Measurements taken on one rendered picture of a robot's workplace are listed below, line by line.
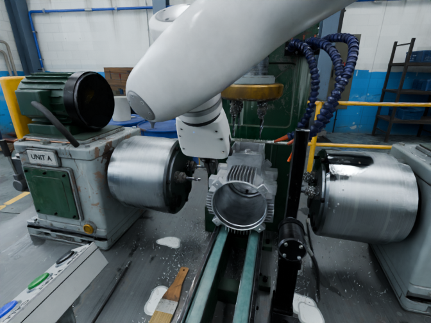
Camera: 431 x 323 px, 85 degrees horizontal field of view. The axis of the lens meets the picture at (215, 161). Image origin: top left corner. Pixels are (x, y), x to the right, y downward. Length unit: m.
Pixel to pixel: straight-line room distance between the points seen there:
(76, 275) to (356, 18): 6.11
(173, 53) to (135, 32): 6.14
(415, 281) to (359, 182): 0.28
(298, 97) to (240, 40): 0.66
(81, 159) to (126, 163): 0.13
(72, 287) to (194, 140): 0.31
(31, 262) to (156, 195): 0.48
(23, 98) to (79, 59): 6.22
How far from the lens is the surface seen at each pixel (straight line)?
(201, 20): 0.26
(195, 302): 0.58
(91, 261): 0.49
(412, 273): 0.80
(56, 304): 0.46
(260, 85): 0.63
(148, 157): 0.72
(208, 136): 0.44
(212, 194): 0.68
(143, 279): 0.80
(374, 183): 0.67
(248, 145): 0.80
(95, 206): 0.85
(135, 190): 0.74
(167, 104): 0.29
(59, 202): 0.92
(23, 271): 0.98
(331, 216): 0.66
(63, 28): 7.33
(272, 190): 0.68
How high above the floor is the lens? 1.37
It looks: 21 degrees down
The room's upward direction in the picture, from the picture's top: straight up
